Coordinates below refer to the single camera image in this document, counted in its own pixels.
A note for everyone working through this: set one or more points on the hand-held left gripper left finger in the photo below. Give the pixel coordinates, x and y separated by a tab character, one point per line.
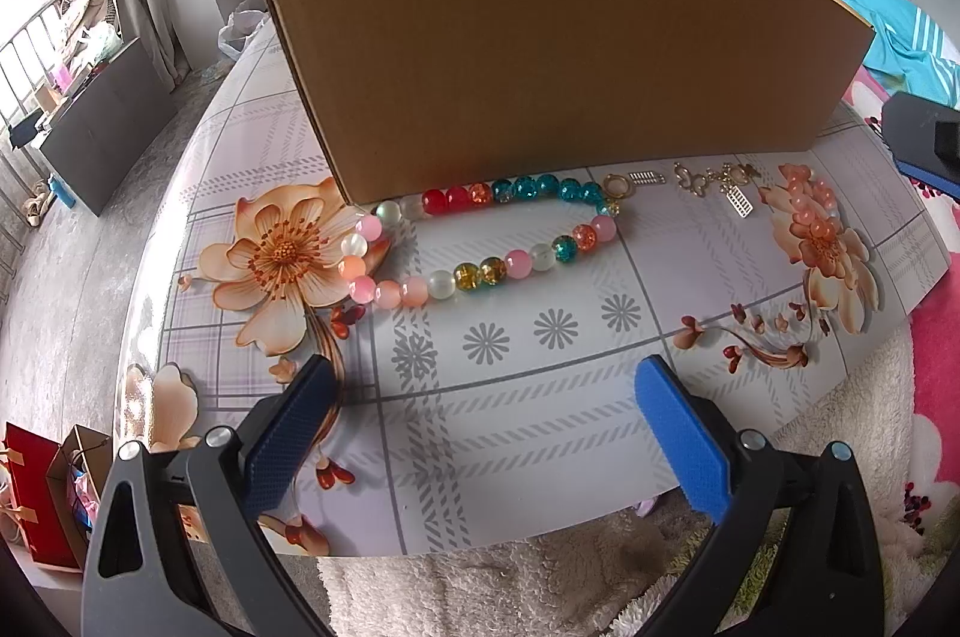
292	434

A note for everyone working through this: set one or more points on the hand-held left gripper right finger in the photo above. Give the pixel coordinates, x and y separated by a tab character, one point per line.
682	442

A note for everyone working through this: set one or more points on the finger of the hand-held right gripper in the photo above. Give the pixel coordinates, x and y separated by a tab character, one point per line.
919	123
934	178

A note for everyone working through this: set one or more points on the small silver rectangular charm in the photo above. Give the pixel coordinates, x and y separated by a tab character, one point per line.
647	178

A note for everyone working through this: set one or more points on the brown cardboard box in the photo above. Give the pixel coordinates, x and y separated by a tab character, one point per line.
562	44

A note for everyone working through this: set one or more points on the blue cartoon blanket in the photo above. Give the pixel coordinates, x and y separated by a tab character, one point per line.
892	36

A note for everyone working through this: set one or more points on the pink floral fleece blanket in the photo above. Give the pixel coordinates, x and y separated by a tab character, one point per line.
937	367

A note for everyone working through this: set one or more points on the brown paper bag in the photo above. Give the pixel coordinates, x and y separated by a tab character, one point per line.
67	457

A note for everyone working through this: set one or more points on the red gift bag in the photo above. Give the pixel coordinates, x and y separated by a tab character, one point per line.
30	494

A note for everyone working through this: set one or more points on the small blue box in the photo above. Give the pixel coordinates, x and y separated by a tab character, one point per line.
64	194

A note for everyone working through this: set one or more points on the beige sandals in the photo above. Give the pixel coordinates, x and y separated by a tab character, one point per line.
37	209

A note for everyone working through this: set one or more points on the dark grey cabinet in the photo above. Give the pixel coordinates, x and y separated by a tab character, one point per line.
105	127

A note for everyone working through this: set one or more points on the white plastic bag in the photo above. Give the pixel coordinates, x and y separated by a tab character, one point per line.
240	33

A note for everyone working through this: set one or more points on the metal window railing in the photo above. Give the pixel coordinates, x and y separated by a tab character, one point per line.
22	51

